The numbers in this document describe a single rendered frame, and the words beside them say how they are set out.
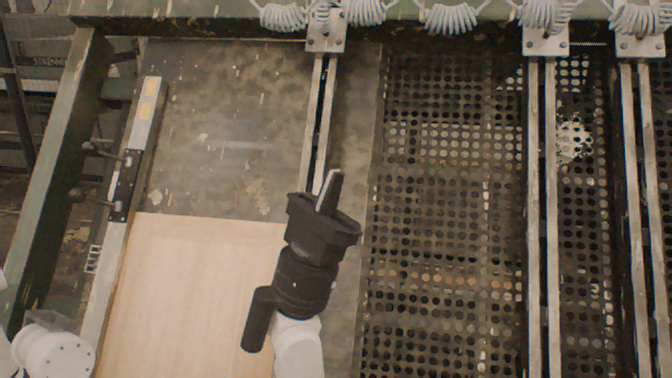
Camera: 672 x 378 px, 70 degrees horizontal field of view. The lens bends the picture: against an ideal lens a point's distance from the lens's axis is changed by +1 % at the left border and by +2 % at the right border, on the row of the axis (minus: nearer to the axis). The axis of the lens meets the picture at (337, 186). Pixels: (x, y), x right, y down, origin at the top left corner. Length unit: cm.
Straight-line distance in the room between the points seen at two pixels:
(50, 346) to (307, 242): 34
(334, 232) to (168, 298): 72
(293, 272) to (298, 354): 12
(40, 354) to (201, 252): 60
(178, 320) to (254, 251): 24
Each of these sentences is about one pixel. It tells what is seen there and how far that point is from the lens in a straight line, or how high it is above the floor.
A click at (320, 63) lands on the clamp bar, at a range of 127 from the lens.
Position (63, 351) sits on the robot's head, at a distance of 72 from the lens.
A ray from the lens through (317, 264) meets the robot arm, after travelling 64.
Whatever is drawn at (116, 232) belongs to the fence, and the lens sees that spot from 133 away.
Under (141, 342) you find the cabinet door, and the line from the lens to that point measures 129.
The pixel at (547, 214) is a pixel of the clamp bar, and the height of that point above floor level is 141.
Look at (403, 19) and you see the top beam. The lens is 129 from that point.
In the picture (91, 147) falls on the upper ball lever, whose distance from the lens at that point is 130.
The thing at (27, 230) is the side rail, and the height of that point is 129.
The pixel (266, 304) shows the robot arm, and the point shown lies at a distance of 69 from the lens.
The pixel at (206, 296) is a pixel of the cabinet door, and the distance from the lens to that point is 122.
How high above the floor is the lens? 186
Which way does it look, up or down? 22 degrees down
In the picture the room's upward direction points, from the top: straight up
